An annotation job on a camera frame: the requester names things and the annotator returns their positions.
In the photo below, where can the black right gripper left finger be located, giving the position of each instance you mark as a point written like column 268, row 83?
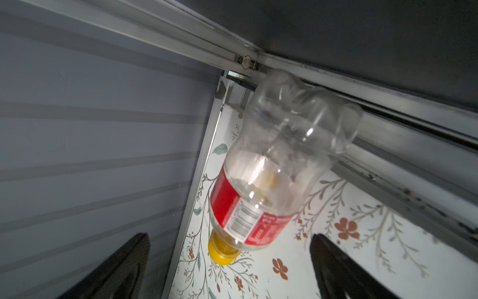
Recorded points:
column 118, row 277

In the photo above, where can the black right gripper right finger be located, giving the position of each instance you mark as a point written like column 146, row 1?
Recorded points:
column 339, row 277

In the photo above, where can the red label yellow cap bottle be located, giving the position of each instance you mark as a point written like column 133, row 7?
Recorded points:
column 291, row 135

